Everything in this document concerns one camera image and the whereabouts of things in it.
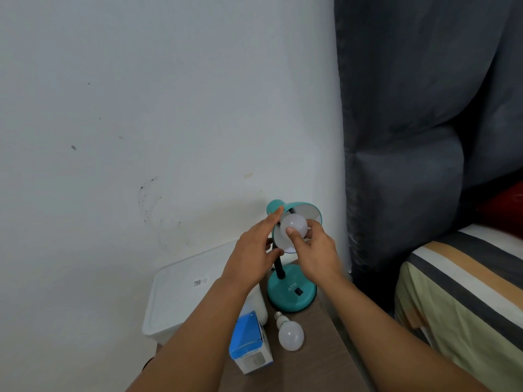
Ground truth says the person's left hand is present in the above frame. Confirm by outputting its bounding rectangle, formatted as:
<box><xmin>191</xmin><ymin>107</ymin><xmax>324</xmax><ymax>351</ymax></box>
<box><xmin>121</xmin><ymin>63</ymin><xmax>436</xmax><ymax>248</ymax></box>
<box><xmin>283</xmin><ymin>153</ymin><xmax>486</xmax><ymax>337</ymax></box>
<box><xmin>218</xmin><ymin>205</ymin><xmax>285</xmax><ymax>295</ymax></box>

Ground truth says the person's right hand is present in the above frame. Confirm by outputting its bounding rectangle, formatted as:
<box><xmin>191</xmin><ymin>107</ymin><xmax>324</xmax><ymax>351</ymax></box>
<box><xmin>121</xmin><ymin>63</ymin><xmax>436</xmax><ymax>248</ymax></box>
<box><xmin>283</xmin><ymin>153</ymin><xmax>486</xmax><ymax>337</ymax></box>
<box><xmin>285</xmin><ymin>218</ymin><xmax>347</xmax><ymax>289</ymax></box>

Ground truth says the white light bulb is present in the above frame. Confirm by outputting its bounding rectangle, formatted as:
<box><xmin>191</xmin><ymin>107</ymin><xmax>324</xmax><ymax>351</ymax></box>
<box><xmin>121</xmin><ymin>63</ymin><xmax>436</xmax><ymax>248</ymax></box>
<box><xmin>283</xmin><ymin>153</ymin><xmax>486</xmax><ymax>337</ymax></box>
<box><xmin>279</xmin><ymin>213</ymin><xmax>309</xmax><ymax>241</ymax></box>
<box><xmin>273</xmin><ymin>310</ymin><xmax>305</xmax><ymax>352</ymax></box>

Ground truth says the teal desk lamp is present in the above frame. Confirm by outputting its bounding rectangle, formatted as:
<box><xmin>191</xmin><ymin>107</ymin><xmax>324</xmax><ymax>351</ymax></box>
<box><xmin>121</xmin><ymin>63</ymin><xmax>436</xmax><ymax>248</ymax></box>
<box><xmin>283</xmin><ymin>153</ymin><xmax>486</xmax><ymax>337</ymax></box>
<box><xmin>266</xmin><ymin>199</ymin><xmax>324</xmax><ymax>314</ymax></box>

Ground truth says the blue and white bulb box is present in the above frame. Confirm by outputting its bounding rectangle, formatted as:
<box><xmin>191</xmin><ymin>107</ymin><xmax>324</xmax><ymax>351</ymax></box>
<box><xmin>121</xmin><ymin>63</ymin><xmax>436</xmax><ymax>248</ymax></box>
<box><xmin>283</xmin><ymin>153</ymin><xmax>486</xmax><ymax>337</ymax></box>
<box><xmin>228</xmin><ymin>310</ymin><xmax>273</xmax><ymax>376</ymax></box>

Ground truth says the white storage box lid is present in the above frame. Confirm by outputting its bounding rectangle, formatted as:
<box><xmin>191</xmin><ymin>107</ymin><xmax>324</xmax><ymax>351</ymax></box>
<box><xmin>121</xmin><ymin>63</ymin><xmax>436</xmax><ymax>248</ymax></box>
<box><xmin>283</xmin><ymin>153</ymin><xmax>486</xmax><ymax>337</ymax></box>
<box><xmin>142</xmin><ymin>240</ymin><xmax>264</xmax><ymax>338</ymax></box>

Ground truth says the person's right forearm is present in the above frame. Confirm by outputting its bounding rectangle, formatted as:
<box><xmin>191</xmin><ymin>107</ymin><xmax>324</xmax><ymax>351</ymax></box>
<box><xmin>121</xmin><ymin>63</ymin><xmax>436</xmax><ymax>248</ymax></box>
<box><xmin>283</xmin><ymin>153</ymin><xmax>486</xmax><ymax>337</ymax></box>
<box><xmin>321</xmin><ymin>275</ymin><xmax>479</xmax><ymax>392</ymax></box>

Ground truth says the person's left forearm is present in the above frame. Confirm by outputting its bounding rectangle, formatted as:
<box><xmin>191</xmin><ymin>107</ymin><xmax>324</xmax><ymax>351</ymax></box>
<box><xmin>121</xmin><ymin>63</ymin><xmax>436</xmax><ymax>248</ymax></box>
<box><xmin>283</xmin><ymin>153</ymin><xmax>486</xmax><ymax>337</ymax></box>
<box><xmin>126</xmin><ymin>277</ymin><xmax>250</xmax><ymax>392</ymax></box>

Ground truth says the white plastic storage box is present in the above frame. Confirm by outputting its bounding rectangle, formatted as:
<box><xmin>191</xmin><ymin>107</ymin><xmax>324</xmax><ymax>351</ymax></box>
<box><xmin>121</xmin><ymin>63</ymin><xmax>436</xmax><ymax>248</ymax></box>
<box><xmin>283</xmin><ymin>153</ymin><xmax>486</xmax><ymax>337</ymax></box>
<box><xmin>143</xmin><ymin>283</ymin><xmax>270</xmax><ymax>346</ymax></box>

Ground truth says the striped bedding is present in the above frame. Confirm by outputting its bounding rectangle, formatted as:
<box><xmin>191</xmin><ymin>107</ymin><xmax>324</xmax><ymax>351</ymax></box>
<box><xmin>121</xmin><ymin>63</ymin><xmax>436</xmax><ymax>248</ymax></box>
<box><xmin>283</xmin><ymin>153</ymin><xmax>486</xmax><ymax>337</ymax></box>
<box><xmin>394</xmin><ymin>223</ymin><xmax>523</xmax><ymax>392</ymax></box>

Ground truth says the grey upholstered headboard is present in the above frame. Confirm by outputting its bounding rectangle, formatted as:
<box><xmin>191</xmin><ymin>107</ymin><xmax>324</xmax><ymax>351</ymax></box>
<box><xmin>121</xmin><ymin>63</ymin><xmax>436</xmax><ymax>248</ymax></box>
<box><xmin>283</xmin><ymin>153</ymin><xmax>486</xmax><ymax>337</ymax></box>
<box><xmin>334</xmin><ymin>0</ymin><xmax>523</xmax><ymax>315</ymax></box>

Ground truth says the red pillow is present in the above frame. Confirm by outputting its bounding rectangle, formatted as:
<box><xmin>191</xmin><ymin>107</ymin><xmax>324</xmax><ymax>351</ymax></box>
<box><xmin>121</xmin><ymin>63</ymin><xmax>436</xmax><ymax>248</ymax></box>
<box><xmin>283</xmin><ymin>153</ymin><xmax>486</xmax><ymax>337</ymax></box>
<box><xmin>476</xmin><ymin>180</ymin><xmax>523</xmax><ymax>240</ymax></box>

